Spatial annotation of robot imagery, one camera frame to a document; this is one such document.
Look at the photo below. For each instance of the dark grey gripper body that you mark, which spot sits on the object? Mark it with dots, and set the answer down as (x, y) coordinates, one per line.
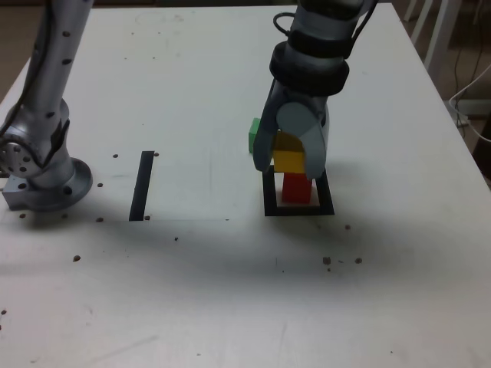
(307, 97)

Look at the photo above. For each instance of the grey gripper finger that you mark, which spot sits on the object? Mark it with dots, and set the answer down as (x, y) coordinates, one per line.
(264, 142)
(316, 149)

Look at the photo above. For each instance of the green cube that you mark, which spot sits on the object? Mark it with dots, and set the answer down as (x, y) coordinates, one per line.
(254, 134)

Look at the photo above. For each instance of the yellow cube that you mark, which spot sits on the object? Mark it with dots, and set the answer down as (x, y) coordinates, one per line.
(289, 161)

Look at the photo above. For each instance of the red cube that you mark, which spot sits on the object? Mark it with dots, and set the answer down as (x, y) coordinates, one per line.
(295, 189)

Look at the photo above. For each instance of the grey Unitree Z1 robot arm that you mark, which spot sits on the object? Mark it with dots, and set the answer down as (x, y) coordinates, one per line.
(50, 96)

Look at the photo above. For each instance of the black tape square outline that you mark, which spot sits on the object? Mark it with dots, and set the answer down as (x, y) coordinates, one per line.
(268, 195)

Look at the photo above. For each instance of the black tape strip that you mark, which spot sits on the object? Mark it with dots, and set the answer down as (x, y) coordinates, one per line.
(140, 191)

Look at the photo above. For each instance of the white furniture leg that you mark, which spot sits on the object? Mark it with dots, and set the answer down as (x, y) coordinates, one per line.
(440, 34)
(421, 17)
(409, 9)

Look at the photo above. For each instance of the dark brown furniture piece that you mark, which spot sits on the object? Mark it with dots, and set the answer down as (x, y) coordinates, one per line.
(484, 153)

